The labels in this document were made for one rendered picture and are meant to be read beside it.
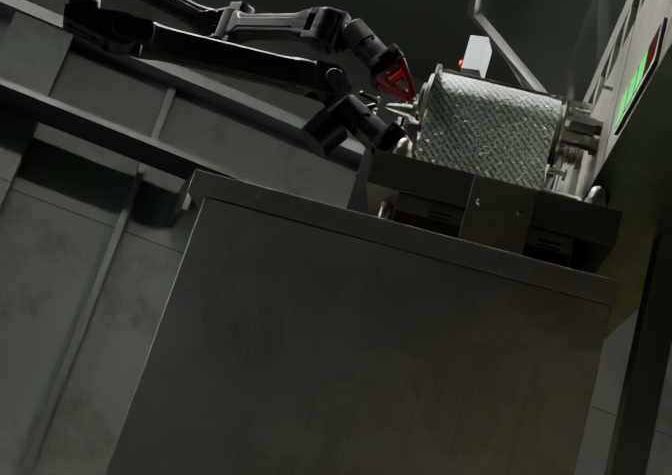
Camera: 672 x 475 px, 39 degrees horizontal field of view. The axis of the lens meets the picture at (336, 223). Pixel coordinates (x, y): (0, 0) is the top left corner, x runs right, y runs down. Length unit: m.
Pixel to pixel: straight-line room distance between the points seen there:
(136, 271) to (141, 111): 0.86
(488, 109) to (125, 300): 3.44
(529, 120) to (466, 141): 0.12
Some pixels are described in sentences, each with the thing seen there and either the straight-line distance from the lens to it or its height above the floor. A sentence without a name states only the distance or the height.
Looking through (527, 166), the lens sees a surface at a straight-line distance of 1.75.
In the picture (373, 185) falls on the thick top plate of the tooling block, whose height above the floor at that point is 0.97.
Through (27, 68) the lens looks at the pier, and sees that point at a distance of 5.06.
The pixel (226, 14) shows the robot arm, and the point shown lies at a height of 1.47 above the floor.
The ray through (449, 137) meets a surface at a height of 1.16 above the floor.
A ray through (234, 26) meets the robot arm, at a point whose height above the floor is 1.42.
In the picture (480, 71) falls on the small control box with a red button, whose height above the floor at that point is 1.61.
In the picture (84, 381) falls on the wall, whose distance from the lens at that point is 4.94.
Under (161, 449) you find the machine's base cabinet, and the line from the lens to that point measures 1.40.
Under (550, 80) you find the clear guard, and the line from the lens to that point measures 2.77.
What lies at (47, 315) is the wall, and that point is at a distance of 4.95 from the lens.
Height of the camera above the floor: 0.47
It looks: 16 degrees up
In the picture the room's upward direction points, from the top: 17 degrees clockwise
